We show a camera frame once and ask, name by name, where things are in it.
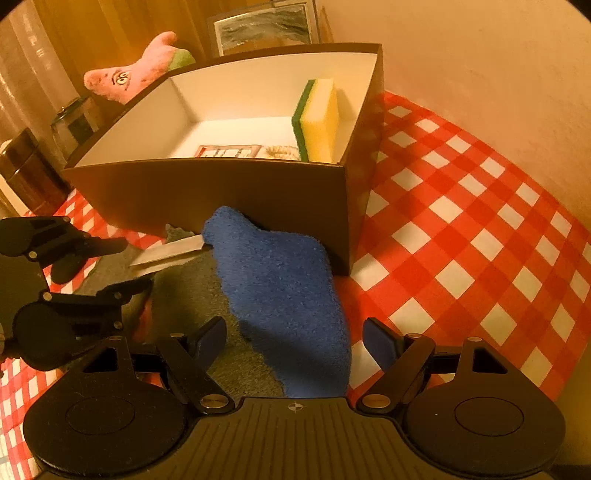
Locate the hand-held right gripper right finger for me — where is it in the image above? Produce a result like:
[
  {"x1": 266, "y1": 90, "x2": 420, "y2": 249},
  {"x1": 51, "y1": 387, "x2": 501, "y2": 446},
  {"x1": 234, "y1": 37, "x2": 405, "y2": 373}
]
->
[{"x1": 356, "y1": 316, "x2": 511, "y2": 413}]

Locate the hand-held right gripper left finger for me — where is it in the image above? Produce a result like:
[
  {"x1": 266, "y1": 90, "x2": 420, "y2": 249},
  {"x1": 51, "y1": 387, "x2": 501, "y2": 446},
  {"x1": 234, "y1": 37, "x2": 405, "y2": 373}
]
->
[{"x1": 78, "y1": 316, "x2": 236, "y2": 413}]

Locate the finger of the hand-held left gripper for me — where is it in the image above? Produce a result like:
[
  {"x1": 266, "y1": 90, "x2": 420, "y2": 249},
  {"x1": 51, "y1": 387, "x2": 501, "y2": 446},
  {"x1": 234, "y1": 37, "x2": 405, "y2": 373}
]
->
[
  {"x1": 25, "y1": 216, "x2": 130, "y2": 267},
  {"x1": 42, "y1": 276, "x2": 154, "y2": 344}
]

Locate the light grey cloth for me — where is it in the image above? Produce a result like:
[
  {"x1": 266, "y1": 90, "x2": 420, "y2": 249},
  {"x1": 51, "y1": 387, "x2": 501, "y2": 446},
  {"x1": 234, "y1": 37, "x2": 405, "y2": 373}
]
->
[{"x1": 150, "y1": 222, "x2": 288, "y2": 399}]

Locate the clear cotton swab packet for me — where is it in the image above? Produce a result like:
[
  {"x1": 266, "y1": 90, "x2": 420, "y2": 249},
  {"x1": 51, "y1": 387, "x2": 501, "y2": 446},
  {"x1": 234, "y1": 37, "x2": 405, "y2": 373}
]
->
[{"x1": 129, "y1": 234, "x2": 216, "y2": 280}]

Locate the blue cloth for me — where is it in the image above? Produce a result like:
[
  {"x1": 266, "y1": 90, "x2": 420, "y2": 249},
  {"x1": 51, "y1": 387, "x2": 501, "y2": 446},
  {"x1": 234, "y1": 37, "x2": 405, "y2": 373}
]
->
[{"x1": 202, "y1": 206, "x2": 353, "y2": 399}]

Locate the brown cardboard box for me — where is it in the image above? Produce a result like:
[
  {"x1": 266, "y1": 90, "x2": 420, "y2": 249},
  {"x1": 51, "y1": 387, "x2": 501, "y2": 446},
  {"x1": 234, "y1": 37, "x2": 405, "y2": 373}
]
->
[{"x1": 62, "y1": 42, "x2": 385, "y2": 277}]

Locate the colourful packet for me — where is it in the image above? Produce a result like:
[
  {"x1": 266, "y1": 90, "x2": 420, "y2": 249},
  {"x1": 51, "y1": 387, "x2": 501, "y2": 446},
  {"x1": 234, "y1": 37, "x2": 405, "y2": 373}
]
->
[{"x1": 193, "y1": 143, "x2": 263, "y2": 160}]

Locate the green and yellow sponge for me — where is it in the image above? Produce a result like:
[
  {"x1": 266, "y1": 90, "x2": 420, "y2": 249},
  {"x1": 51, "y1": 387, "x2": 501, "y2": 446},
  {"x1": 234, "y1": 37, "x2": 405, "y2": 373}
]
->
[{"x1": 290, "y1": 77, "x2": 341, "y2": 164}]

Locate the brown cylindrical canister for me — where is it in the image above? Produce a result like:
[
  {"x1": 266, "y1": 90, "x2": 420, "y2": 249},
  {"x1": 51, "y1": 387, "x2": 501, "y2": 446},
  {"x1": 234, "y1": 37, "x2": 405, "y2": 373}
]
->
[{"x1": 0, "y1": 128, "x2": 71, "y2": 216}]

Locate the glass jar with green lid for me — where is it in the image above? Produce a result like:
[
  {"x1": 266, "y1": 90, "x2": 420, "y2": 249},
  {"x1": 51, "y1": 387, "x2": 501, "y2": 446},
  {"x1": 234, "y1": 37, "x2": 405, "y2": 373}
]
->
[{"x1": 49, "y1": 95, "x2": 102, "y2": 160}]

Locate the red checkered tablecloth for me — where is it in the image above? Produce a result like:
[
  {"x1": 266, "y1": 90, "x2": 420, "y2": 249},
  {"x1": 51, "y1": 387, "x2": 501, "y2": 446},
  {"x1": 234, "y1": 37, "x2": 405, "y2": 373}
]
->
[{"x1": 0, "y1": 89, "x2": 583, "y2": 468}]

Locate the pink plush toy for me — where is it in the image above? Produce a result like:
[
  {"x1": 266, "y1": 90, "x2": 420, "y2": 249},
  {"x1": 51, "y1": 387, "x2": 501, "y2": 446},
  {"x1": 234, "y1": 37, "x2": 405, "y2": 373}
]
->
[{"x1": 82, "y1": 31, "x2": 197, "y2": 105}]

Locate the sheer curtain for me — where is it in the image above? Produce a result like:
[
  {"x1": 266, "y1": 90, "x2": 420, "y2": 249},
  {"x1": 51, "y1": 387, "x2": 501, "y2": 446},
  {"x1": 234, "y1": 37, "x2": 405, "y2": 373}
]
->
[{"x1": 0, "y1": 0, "x2": 93, "y2": 153}]

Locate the wooden wardrobe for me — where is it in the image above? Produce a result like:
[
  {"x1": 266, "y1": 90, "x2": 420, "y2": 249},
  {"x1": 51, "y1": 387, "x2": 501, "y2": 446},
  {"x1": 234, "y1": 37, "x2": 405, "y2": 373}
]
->
[{"x1": 32, "y1": 0, "x2": 218, "y2": 100}]

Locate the framed picture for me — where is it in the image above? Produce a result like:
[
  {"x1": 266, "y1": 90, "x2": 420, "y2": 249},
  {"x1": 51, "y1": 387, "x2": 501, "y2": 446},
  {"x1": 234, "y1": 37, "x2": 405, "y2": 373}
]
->
[{"x1": 206, "y1": 0, "x2": 325, "y2": 57}]

